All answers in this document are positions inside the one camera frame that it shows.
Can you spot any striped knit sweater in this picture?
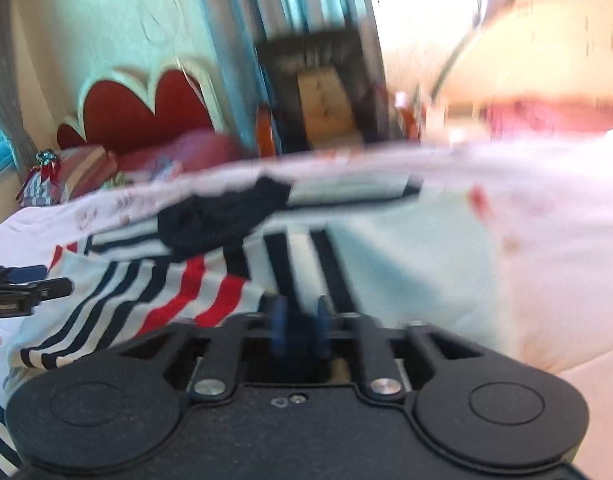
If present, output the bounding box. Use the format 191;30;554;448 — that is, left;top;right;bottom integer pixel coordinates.
0;174;509;479

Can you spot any maroon blanket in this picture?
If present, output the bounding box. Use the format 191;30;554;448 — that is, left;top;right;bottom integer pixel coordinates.
116;129;248;182

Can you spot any grey side curtain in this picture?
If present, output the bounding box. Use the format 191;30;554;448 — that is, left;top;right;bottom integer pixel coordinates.
0;0;37;176

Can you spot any red heart-shaped headboard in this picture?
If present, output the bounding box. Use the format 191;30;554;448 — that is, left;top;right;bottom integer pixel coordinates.
56;56;226;154

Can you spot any black leather armchair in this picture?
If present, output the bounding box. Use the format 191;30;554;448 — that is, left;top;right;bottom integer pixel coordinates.
256;28;418;157

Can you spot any pink floral bed quilt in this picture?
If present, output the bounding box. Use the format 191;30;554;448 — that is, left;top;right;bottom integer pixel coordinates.
0;138;613;479

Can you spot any pink pillow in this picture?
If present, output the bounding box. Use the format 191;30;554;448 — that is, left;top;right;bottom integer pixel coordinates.
485;100;613;140

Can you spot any teal curtain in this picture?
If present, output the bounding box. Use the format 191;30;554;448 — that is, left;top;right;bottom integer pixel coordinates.
200;0;385;148

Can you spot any cream arched headboard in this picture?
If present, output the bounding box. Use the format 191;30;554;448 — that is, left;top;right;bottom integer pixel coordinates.
430;0;613;104

